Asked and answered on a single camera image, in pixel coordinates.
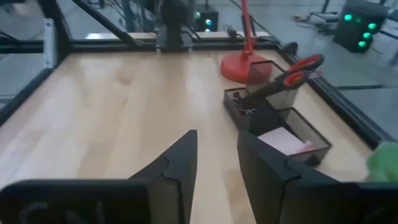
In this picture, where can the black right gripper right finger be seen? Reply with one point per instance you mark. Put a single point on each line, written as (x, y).
(295, 199)

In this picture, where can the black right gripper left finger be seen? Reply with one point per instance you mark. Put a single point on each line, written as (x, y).
(93, 202)

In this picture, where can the pink sticky note pad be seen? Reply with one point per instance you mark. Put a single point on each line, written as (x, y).
(284, 141)

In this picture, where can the black binder clip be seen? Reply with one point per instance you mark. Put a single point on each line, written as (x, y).
(247, 109)
(237, 98)

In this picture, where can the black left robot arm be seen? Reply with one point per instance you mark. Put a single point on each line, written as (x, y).
(174, 25)

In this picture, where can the black mesh desk organizer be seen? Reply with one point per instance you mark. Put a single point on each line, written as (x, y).
(270, 121)

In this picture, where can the succulent in patterned white pot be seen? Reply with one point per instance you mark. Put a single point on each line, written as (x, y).
(384, 161)

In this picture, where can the red desk lamp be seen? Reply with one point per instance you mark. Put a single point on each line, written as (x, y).
(245, 67)

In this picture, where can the black computer tower green lights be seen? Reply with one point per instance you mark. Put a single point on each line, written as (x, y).
(357, 25)

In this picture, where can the black computer tower blue lights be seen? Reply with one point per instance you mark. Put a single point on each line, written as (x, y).
(206, 18)

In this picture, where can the black aluminium table frame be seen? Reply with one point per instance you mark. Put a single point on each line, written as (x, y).
(342, 102)

